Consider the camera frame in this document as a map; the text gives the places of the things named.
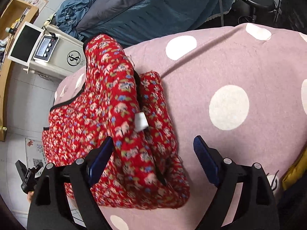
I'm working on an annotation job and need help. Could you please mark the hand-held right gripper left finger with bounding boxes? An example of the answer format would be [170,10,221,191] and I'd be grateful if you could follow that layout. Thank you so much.
[26,136,115,230]

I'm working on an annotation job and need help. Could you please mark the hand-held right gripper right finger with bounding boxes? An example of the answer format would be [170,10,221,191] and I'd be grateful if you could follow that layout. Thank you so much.
[193,135,281,230]

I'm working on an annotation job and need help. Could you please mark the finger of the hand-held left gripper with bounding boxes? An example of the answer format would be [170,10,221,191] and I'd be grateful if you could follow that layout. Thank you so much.
[27,162,44,174]
[15,160,27,181]

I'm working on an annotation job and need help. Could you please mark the red floral padded jacket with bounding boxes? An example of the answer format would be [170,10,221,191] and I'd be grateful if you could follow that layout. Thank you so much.
[41,34,190,209]

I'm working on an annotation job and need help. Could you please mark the pink polka dot blanket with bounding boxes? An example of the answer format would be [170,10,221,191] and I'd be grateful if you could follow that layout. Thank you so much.
[53,22,307,230]

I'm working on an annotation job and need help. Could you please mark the yellow cloth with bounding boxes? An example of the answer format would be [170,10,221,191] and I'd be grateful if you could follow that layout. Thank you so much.
[282,147,307,191]

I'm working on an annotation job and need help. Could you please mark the person's black clothing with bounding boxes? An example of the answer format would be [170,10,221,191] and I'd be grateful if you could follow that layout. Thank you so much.
[276,184,307,230]

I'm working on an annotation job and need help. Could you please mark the white machine with round logo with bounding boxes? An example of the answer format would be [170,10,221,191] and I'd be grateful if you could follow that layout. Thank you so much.
[8,21,85,80]

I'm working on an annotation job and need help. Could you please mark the crumpled blue cloth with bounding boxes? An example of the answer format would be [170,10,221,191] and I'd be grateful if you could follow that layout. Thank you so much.
[55,0,104,42]

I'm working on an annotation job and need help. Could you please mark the massage bed with teal skirt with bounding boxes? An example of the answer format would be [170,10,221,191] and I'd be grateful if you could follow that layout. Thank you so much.
[79,0,248,49]

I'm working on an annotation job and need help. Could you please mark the wooden shelf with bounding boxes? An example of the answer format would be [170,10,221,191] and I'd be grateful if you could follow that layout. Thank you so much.
[0,0,40,142]

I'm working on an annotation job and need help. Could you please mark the white stand pole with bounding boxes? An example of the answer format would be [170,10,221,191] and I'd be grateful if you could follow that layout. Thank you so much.
[214,0,225,27]

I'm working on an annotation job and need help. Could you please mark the grey blanket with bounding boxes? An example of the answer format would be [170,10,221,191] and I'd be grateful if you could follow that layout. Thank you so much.
[75,0,168,33]

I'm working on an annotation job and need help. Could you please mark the black round stool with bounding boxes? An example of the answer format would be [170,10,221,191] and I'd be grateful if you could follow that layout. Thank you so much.
[241,0,280,23]

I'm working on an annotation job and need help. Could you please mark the small red-print wall poster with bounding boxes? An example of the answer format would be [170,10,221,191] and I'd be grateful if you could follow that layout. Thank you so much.
[25,0,49,13]

